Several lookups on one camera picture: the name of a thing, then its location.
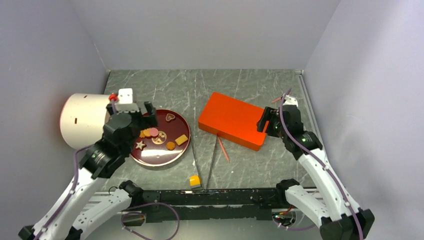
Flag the dark red round plate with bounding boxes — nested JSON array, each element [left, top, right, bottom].
[[130, 109, 191, 167]]

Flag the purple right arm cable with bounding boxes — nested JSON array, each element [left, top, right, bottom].
[[273, 87, 365, 240]]

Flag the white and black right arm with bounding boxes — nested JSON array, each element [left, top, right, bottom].
[[257, 104, 375, 240]]

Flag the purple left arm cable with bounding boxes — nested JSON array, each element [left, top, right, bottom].
[[33, 99, 181, 240]]

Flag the metal tongs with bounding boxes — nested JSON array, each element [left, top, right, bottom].
[[192, 135, 218, 190]]

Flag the rectangular butter biscuit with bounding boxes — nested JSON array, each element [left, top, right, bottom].
[[175, 134, 189, 146]]

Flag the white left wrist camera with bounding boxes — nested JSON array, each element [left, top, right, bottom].
[[108, 88, 140, 114]]

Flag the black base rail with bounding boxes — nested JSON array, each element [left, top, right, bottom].
[[126, 188, 293, 223]]

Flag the star shaped iced cookie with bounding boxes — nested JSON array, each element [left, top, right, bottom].
[[135, 140, 147, 151]]

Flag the orange box lid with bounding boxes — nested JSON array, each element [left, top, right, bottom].
[[198, 92, 266, 151]]

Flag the pink round cookie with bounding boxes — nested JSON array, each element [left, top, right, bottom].
[[149, 127, 159, 138]]

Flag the yellow small block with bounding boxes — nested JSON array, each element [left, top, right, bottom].
[[189, 175, 202, 190]]

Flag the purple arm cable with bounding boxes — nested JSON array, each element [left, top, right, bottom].
[[33, 99, 181, 240], [273, 87, 365, 240]]

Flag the heart shaped chocolate cookie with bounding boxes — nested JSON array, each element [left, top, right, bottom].
[[165, 113, 176, 123]]

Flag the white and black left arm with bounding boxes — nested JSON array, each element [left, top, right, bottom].
[[18, 100, 158, 240]]

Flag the brown round cookie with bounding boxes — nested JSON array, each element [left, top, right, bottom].
[[142, 128, 151, 137]]

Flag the round orange cookie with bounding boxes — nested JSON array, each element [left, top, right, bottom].
[[166, 141, 176, 151]]

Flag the white cylinder container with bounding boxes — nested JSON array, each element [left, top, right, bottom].
[[59, 93, 110, 150]]

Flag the pink stick near plate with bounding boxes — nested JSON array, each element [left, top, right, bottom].
[[216, 135, 231, 163]]

